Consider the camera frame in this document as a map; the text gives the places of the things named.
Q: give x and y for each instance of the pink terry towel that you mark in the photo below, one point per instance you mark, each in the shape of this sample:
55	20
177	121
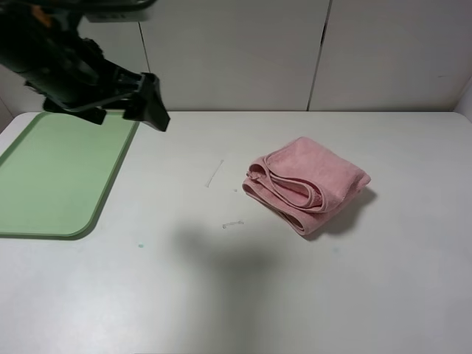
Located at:
305	183

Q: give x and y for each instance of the green plastic tray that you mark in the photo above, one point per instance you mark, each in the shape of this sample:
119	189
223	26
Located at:
57	174

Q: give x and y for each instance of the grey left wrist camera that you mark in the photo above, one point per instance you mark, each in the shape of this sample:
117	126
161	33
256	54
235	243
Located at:
104	11

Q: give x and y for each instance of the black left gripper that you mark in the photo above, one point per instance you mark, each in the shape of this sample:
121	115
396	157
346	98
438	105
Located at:
40	42

